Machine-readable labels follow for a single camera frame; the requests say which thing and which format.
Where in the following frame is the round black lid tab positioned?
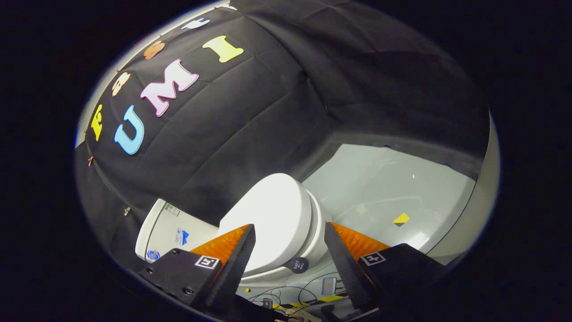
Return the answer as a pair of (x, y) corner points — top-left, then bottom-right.
(288, 256), (310, 274)

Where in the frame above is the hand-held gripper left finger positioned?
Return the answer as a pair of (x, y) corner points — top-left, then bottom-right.
(139, 224), (257, 316)

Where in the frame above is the black backdrop cloth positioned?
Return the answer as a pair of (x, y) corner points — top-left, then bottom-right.
(74, 0), (492, 273)

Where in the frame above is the thin black cable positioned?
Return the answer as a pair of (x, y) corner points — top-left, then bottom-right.
(247, 272), (353, 310)

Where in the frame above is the white toilet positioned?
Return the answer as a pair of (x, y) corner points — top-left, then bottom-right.
(135, 190), (333, 283)

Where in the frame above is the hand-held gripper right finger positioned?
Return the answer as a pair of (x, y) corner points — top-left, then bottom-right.
(324, 222), (447, 314)

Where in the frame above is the white toilet lid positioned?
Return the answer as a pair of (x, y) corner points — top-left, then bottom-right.
(219, 173), (313, 275)

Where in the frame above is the yellow black floor tape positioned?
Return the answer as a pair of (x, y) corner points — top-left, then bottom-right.
(272, 293), (348, 314)

